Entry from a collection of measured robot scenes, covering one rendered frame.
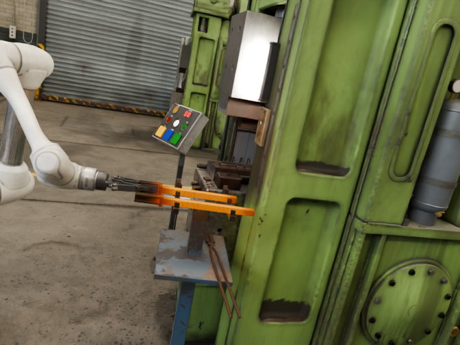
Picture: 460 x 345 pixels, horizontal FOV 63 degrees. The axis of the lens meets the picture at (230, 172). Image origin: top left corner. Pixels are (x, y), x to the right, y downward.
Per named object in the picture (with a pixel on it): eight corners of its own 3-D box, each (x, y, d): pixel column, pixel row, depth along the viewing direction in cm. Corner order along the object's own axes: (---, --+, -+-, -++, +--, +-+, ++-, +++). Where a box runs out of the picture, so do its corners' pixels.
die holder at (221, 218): (192, 269, 194) (207, 189, 183) (183, 236, 229) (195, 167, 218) (289, 273, 210) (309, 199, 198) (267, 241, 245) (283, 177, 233)
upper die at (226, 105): (224, 114, 188) (228, 96, 186) (217, 109, 207) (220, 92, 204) (300, 126, 200) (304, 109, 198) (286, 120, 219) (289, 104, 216)
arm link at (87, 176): (77, 192, 141) (94, 194, 142) (79, 170, 139) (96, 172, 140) (83, 185, 150) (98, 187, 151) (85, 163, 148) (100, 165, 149)
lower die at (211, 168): (213, 181, 198) (215, 165, 195) (206, 170, 216) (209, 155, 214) (285, 188, 209) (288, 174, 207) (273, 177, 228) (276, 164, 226)
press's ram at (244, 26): (235, 99, 173) (252, 7, 163) (218, 91, 209) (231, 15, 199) (315, 113, 185) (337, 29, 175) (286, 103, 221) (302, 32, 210)
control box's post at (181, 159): (162, 267, 278) (184, 125, 249) (161, 265, 281) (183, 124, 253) (167, 267, 279) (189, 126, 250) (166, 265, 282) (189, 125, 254)
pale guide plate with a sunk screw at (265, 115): (259, 146, 170) (267, 109, 166) (253, 142, 178) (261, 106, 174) (263, 146, 171) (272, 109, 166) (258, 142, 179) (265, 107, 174)
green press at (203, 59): (168, 148, 648) (196, -34, 573) (161, 133, 760) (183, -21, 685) (282, 161, 717) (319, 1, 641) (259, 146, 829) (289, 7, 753)
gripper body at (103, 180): (98, 185, 150) (122, 189, 152) (93, 192, 142) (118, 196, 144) (100, 168, 148) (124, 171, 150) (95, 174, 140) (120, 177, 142)
